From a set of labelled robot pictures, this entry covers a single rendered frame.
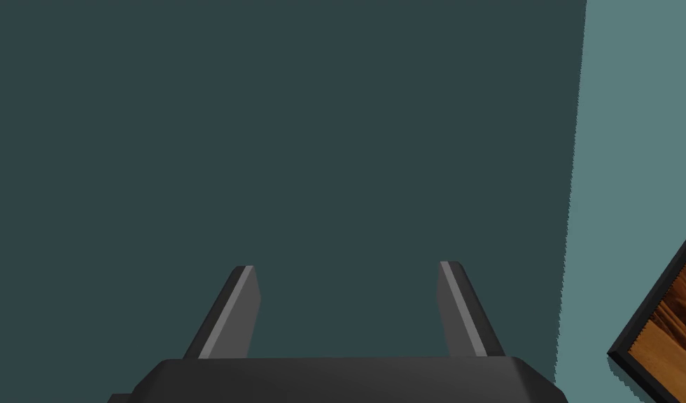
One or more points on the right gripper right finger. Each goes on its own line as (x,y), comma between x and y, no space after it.
(466,313)

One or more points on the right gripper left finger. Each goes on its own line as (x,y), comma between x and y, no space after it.
(231,319)

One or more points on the black framed brown picture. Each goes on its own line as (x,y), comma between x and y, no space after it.
(670,330)

